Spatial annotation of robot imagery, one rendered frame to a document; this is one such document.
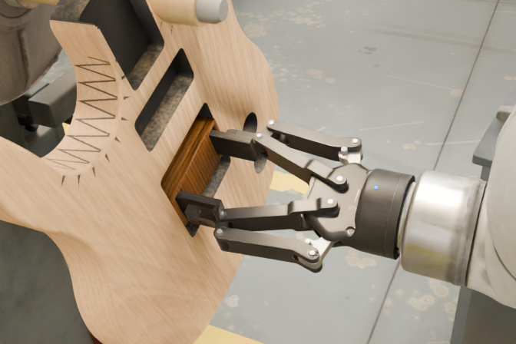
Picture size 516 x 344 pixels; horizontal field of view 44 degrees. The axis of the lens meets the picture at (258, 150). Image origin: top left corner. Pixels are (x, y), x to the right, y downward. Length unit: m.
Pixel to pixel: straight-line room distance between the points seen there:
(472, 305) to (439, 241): 1.06
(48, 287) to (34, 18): 0.51
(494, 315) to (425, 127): 1.19
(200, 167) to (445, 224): 0.24
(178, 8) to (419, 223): 0.26
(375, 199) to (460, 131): 2.08
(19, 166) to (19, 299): 0.61
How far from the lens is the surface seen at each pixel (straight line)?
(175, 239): 0.63
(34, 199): 0.46
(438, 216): 0.53
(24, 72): 0.70
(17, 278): 1.02
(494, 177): 0.38
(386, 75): 2.95
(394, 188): 0.55
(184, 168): 0.61
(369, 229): 0.55
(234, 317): 1.90
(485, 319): 1.60
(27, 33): 0.69
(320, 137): 0.62
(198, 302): 0.71
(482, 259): 0.53
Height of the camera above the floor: 1.46
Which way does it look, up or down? 36 degrees down
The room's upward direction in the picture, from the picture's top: 4 degrees counter-clockwise
